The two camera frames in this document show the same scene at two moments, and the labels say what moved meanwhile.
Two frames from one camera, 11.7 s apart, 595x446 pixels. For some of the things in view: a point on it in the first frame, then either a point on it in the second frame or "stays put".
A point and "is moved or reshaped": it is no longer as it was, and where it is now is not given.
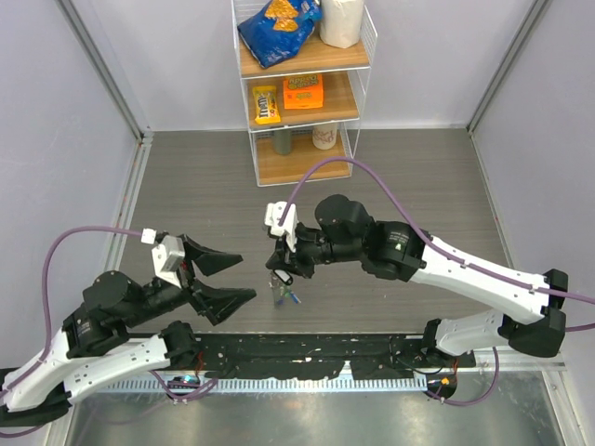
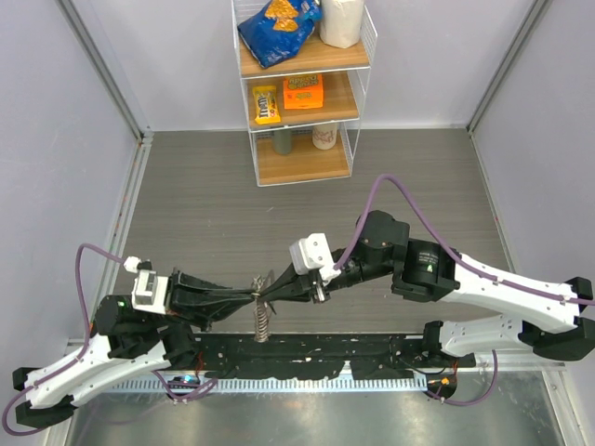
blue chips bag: (278, 28) stays put
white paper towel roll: (340, 22) stays put
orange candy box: (303, 92) stays put
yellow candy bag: (265, 98) stays put
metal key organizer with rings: (279, 290) is moved or reshaped
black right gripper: (284, 258) to (298, 293)
